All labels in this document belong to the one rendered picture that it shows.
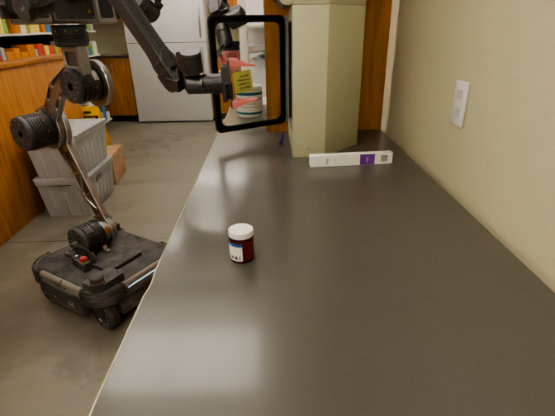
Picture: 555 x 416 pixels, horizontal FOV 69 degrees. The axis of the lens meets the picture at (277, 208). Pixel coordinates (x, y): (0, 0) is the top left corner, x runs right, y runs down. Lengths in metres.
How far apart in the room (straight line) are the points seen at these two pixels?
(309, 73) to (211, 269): 0.78
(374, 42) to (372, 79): 0.14
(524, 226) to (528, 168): 0.12
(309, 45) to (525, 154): 0.71
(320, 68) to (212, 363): 0.99
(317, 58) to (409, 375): 1.00
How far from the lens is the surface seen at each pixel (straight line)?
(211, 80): 1.23
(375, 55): 1.75
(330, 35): 1.35
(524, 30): 0.99
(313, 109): 1.36
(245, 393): 0.55
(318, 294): 0.70
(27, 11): 1.63
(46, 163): 3.45
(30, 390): 2.09
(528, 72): 0.96
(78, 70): 1.95
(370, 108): 1.78
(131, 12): 1.30
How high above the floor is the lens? 1.36
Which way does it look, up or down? 25 degrees down
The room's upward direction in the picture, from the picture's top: 1 degrees counter-clockwise
